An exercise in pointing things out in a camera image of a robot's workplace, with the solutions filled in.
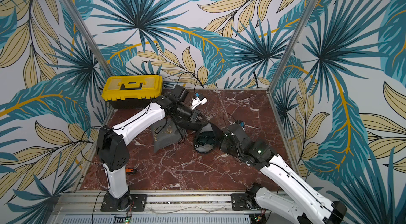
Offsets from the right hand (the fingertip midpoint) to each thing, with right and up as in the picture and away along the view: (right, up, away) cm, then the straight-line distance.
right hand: (221, 143), depth 72 cm
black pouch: (-6, -6, +12) cm, 15 cm away
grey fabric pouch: (-29, +1, +16) cm, 33 cm away
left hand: (-7, +8, +3) cm, 11 cm away
